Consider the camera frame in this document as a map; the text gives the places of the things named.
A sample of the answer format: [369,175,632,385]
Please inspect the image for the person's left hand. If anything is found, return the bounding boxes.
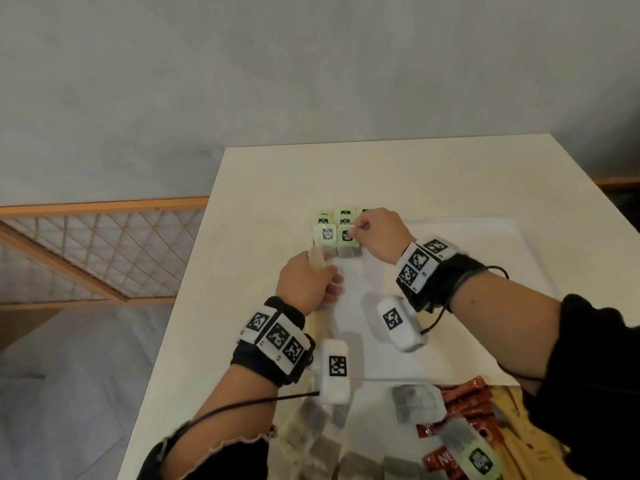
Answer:
[275,249,346,315]

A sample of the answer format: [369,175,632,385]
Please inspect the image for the person's right hand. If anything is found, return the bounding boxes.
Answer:
[347,207,417,265]

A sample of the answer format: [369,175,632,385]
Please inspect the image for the white tea bag green tag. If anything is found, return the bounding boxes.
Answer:
[335,223,363,259]
[307,244,329,273]

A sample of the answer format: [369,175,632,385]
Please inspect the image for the rows of laid tea bags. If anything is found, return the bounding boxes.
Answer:
[311,207,371,258]

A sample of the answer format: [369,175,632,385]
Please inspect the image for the white tray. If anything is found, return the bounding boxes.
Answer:
[299,217,556,383]

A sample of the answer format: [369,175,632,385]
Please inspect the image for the pile of tea bags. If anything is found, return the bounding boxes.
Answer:
[277,383,493,480]

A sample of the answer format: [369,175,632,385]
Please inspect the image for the pile of red coffee sachets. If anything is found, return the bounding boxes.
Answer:
[417,375,501,480]

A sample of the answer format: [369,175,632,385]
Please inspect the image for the pile of brown sugar packets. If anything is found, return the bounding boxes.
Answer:
[487,384,586,480]

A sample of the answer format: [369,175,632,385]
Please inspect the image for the person's right forearm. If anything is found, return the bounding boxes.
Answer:
[449,272,563,383]

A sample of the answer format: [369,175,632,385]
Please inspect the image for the person's black top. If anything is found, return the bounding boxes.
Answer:
[137,293,640,480]

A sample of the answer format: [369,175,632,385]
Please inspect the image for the black left wristband marker tags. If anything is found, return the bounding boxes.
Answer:
[229,296,317,387]

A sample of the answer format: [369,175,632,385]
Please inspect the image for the wooden lattice screen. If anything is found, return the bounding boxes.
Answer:
[0,197,210,311]

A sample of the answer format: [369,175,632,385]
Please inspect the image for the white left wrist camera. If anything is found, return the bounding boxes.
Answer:
[313,338,352,407]

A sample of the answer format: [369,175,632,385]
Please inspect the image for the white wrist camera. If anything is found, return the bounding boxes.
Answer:
[313,338,352,407]
[375,295,430,354]

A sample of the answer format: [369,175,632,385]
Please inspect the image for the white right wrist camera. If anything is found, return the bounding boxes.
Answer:
[375,295,430,354]

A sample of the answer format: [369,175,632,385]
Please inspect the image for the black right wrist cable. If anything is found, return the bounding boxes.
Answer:
[419,264,546,383]

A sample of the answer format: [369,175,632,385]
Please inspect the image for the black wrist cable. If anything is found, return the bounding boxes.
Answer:
[159,390,321,461]
[419,264,546,383]

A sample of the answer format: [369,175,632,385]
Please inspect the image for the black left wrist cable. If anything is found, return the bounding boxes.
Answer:
[159,390,321,461]

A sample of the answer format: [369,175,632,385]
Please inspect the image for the wooden wall rail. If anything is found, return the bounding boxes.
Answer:
[592,176,640,191]

